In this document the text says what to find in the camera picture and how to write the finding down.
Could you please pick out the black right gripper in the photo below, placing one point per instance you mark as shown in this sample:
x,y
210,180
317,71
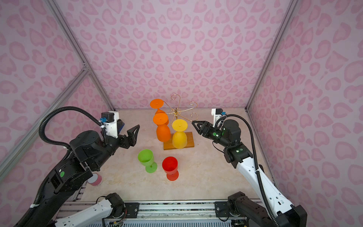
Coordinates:
x,y
207,132

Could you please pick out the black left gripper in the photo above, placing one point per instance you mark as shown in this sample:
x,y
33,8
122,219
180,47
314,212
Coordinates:
x,y
125,140

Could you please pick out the yellow plastic wine glass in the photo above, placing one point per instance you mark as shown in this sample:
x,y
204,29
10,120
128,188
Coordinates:
x,y
179,138

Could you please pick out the green plastic wine glass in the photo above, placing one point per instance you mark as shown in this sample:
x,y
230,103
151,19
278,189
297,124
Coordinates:
x,y
146,158

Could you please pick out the red plastic wine glass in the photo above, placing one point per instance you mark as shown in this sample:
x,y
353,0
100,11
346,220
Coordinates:
x,y
170,166

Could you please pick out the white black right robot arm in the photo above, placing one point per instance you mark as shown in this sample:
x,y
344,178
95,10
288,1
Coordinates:
x,y
276,210

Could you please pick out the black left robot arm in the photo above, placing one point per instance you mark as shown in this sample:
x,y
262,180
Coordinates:
x,y
89,154

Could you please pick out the orange wine glass front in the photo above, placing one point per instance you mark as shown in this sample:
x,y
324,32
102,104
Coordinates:
x,y
163,131

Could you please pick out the orange wine glass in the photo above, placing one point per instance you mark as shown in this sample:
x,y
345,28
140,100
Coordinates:
x,y
157,104
163,131

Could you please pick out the wooden rack base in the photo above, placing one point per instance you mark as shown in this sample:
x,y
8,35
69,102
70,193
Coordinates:
x,y
190,142

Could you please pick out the orange wine glass rear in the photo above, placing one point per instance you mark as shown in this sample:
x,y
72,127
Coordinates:
x,y
157,104

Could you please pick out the pink white tape roll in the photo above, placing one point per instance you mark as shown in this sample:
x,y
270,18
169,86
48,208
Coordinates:
x,y
95,179

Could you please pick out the gold wire glass rack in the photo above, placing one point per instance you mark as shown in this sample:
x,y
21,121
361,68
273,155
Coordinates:
x,y
187,114

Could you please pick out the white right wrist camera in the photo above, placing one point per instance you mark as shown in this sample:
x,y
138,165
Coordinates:
x,y
217,113

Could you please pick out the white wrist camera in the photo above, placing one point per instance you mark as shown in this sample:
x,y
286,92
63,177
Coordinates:
x,y
113,123
217,113

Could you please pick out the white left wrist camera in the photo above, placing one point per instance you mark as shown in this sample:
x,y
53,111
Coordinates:
x,y
113,123

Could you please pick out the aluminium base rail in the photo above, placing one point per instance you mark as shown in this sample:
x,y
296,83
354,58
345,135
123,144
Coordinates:
x,y
171,213

